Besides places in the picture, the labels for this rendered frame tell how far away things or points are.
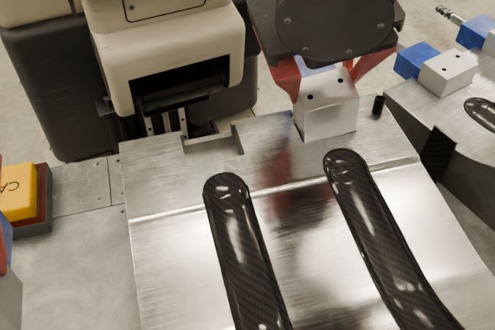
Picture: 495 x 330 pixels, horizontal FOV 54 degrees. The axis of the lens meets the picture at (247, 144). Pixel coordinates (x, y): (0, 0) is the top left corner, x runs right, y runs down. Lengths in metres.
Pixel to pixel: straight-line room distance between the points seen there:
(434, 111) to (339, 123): 0.15
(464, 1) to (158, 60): 1.95
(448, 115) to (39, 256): 0.44
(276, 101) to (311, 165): 1.37
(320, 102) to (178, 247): 0.17
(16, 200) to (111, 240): 0.10
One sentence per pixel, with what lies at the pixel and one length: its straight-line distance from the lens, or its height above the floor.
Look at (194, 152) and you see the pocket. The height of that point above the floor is 0.86.
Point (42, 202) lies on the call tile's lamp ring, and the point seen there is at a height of 0.82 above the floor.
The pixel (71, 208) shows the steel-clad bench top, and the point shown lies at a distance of 0.55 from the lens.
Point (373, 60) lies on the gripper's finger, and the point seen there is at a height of 0.99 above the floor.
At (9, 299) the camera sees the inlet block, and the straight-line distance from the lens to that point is 0.36.
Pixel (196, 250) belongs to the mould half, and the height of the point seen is 0.89.
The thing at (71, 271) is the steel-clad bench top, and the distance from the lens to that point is 0.51.
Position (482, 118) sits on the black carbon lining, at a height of 0.85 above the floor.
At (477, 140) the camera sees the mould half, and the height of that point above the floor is 0.86.
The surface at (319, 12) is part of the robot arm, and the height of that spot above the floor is 1.09.
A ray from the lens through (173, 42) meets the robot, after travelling 0.74.
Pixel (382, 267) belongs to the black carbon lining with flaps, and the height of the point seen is 0.88.
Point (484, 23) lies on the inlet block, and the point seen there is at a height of 0.87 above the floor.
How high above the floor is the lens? 1.22
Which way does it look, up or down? 48 degrees down
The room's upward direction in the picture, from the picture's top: 1 degrees counter-clockwise
